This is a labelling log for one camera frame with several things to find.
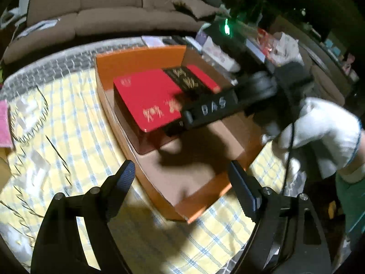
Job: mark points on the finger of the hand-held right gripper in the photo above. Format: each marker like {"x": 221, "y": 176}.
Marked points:
{"x": 209, "y": 109}

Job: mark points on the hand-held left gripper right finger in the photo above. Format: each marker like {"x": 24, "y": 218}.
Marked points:
{"x": 241, "y": 183}

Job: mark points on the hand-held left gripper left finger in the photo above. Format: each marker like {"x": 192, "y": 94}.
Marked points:
{"x": 126, "y": 174}

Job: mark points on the orange cardboard box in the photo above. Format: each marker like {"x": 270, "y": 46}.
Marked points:
{"x": 199, "y": 174}

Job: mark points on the red gift box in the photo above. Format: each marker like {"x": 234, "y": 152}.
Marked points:
{"x": 142, "y": 94}

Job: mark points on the white plastic pipe fitting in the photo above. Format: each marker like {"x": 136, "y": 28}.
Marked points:
{"x": 42, "y": 174}
{"x": 21, "y": 122}
{"x": 37, "y": 155}
{"x": 26, "y": 105}

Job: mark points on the person's right hand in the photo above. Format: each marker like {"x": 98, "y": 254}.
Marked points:
{"x": 322, "y": 137}

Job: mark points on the white tissue box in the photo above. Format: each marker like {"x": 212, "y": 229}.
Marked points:
{"x": 218, "y": 52}

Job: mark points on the yellow plaid tablecloth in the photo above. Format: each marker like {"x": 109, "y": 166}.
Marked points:
{"x": 85, "y": 125}

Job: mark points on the beige cushion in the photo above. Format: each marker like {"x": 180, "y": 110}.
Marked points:
{"x": 194, "y": 5}

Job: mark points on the person's green clothing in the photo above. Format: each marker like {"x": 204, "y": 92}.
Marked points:
{"x": 352, "y": 202}

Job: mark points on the yellow cardboard box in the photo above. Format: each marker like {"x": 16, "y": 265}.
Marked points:
{"x": 3, "y": 168}

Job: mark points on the pink cloth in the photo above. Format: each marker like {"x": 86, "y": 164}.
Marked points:
{"x": 4, "y": 125}

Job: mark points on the beige sofa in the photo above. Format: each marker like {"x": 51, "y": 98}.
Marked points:
{"x": 114, "y": 11}

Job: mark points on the grey patterned cloth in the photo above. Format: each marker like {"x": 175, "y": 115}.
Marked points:
{"x": 51, "y": 60}

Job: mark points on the papers on sofa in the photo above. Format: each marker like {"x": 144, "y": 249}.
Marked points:
{"x": 37, "y": 27}

